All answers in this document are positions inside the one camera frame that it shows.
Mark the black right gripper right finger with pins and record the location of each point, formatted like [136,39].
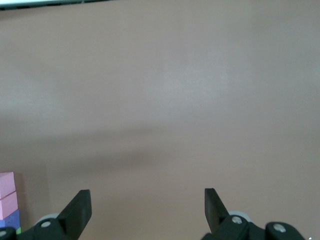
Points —
[217,217]

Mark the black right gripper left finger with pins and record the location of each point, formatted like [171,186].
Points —
[72,220]

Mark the green foam block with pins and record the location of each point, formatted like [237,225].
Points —
[19,230]

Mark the indigo blue foam block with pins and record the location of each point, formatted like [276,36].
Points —
[10,220]

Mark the pink foam block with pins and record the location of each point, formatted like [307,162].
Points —
[7,206]
[6,183]

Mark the black table edge strip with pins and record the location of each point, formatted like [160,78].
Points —
[15,8]

